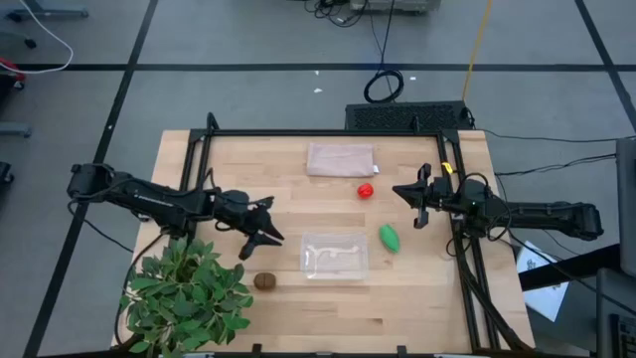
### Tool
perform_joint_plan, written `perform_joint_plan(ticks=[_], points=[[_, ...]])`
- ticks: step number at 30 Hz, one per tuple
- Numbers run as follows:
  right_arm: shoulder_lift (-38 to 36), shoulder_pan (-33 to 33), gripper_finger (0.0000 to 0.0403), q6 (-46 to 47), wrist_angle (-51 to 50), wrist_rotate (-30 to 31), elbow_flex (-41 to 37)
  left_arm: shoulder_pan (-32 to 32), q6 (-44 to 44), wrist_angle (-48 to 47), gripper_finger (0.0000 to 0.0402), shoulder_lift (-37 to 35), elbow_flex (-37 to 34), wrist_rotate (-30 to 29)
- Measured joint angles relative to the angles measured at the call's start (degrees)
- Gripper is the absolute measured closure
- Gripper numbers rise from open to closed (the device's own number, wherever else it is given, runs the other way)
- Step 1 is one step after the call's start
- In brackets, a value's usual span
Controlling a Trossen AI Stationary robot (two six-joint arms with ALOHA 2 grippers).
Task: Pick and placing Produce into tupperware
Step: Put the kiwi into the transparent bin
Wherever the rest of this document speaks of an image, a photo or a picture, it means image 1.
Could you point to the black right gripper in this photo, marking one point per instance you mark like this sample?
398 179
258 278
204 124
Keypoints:
442 196

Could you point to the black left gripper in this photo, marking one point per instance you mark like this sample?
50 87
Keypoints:
236 209

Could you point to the brown toy kiwi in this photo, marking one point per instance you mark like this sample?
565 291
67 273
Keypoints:
265 281

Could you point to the green ribbed toy vegetable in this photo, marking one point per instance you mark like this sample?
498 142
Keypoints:
390 238

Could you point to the red toy tomato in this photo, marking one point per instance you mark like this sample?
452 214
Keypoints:
365 191

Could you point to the clear plastic tupperware container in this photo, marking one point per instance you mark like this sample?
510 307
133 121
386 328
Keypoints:
348 268

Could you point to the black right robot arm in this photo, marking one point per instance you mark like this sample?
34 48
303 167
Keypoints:
546 216

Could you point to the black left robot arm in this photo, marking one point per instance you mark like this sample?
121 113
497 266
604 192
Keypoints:
149 199

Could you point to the black perforated computer case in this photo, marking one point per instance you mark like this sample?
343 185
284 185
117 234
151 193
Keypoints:
407 117

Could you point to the pink folded cloth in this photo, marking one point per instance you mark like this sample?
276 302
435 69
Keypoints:
340 159

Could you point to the green artificial potted plant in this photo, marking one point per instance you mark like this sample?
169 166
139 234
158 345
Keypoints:
184 298

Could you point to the white paper sheet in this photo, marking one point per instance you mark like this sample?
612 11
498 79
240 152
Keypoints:
546 298

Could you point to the black desk beam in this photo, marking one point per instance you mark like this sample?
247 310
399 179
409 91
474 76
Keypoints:
571 268

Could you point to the grey device box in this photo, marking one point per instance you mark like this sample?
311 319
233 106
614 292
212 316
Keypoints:
392 5

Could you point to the grey cabinet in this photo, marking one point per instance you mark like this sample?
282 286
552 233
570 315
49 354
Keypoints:
627 199

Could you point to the grey furniture foot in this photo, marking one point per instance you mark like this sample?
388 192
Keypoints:
15 129
49 12

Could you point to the black chair caster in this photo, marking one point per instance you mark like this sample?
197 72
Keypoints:
30 44

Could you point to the red cart part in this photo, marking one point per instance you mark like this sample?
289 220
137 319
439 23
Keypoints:
10 64

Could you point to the black metal rig frame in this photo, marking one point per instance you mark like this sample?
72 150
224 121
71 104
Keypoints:
323 132

